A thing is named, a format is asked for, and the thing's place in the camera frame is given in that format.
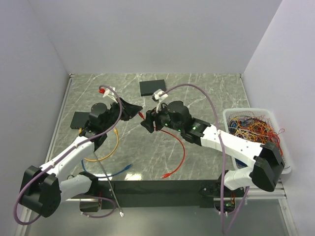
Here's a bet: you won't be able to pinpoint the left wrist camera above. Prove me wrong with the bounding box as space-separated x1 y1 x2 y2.
98 86 117 103

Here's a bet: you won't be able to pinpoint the red ethernet cable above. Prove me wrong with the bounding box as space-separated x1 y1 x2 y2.
138 112 186 179

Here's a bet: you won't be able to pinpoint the grey ethernet cable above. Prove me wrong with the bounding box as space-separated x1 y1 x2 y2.
93 152 125 217

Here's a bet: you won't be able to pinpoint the black Mercury network switch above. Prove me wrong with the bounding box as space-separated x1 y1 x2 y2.
139 80 166 96

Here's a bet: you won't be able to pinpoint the yellow ethernet cable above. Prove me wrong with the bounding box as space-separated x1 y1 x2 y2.
78 129 120 162

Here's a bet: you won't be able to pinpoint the aluminium rail frame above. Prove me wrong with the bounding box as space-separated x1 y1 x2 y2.
14 73 296 236

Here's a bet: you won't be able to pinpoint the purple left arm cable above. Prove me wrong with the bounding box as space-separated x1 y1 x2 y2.
13 85 123 226

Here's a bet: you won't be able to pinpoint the black TP-Link network switch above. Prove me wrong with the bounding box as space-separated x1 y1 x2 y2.
70 111 89 129

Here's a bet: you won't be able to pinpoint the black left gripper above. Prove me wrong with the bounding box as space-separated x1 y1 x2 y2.
102 97 143 131

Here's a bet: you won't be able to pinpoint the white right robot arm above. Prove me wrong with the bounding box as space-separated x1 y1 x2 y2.
141 101 284 196

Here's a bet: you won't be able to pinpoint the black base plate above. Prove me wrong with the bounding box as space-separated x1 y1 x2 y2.
81 180 244 213

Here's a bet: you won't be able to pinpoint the blue ethernet cable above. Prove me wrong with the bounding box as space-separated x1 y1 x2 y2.
81 158 133 178

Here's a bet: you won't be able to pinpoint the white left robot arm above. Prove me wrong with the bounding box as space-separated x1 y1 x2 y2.
17 98 143 217

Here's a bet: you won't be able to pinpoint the tangled colourful wires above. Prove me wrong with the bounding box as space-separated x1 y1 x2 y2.
226 111 291 170

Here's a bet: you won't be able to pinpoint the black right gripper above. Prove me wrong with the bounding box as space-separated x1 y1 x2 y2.
140 100 183 133

